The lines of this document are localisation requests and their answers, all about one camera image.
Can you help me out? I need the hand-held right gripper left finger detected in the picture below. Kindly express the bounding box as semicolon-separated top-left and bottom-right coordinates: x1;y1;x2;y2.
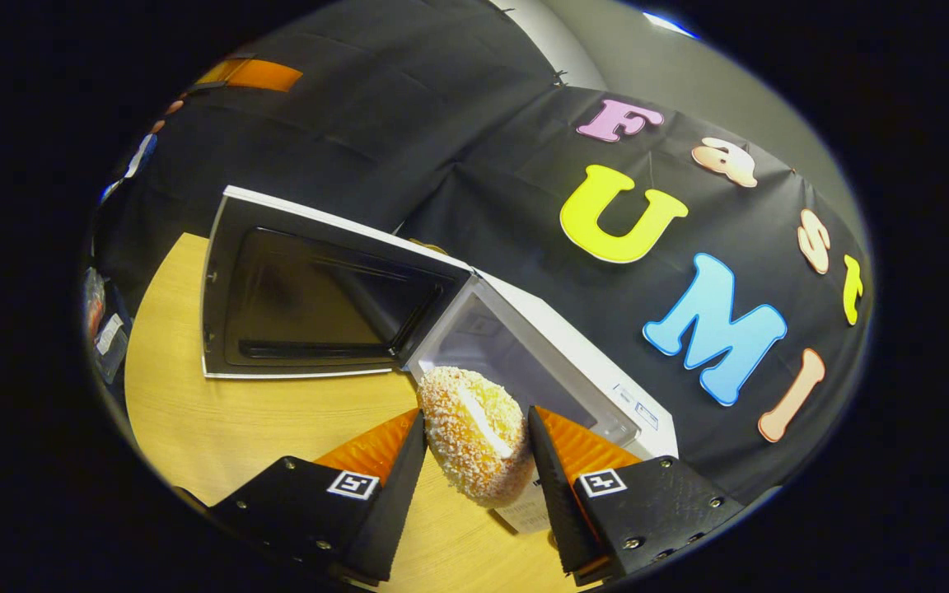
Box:
209;409;427;586

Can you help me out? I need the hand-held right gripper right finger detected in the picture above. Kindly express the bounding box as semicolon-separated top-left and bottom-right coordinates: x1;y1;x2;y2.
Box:
528;405;746;586

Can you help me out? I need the sugar-coated bread bun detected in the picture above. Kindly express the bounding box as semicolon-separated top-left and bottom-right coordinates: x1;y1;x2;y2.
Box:
417;367;536;508

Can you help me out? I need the white microwave oven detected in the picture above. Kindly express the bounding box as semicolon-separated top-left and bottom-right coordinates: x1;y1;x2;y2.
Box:
200;185;680;536

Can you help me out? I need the clear plastic packet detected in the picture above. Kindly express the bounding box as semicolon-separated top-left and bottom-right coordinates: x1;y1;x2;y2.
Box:
83;268;133;386

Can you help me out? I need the large ceiling light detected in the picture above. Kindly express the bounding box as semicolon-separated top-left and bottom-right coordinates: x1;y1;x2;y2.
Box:
643;10;698;39

